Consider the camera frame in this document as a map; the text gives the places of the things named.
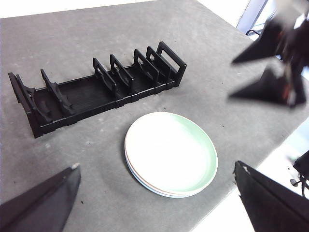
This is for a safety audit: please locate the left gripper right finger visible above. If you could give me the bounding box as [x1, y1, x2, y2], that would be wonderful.
[233, 160, 309, 232]

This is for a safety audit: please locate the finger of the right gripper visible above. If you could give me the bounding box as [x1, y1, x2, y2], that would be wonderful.
[231, 20, 286, 64]
[228, 67, 292, 107]

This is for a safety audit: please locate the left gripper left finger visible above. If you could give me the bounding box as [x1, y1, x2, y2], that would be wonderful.
[0, 163, 82, 232]

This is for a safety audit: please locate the pink round plate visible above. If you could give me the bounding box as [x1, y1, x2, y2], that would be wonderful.
[124, 145, 206, 197]

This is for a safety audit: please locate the green round plate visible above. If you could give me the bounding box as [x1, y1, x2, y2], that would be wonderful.
[124, 111, 219, 194]

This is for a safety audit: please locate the black floor stand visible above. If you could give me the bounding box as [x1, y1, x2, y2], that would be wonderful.
[289, 150, 309, 197]

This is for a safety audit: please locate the black plastic dish rack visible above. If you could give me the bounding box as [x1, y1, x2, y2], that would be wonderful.
[8, 41, 188, 139]

